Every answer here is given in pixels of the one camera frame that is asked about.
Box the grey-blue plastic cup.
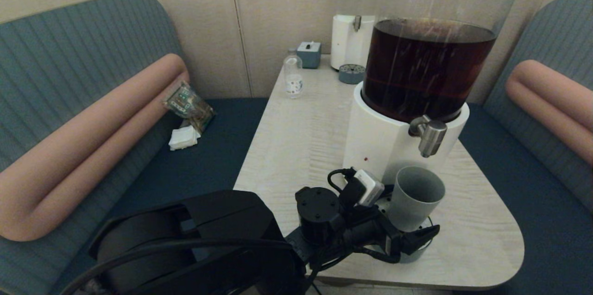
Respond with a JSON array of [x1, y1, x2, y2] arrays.
[[387, 166, 446, 233]]

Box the large steel dispenser tap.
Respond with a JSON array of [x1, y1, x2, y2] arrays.
[[409, 115, 448, 158]]

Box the large round perforated drip tray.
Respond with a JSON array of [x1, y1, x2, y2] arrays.
[[371, 195, 436, 264]]

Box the small round perforated drip tray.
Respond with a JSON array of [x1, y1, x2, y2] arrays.
[[338, 64, 366, 85]]

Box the dark blue seat cushion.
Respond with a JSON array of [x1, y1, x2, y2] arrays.
[[452, 104, 593, 295], [49, 98, 269, 295]]

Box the small clear bottle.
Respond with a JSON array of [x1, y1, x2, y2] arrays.
[[284, 49, 303, 99]]

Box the small clear dispenser white base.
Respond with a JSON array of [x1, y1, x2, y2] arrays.
[[331, 0, 385, 72]]

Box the small grey-blue box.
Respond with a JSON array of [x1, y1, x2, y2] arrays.
[[296, 42, 322, 69]]

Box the white folded napkin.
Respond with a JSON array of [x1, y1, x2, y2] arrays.
[[168, 125, 201, 151]]

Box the green snack packet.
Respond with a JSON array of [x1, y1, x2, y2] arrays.
[[163, 82, 215, 133]]

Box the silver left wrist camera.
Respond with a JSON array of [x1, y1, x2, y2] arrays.
[[357, 169, 385, 207]]

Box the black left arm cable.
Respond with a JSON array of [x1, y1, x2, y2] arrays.
[[60, 168, 399, 295]]

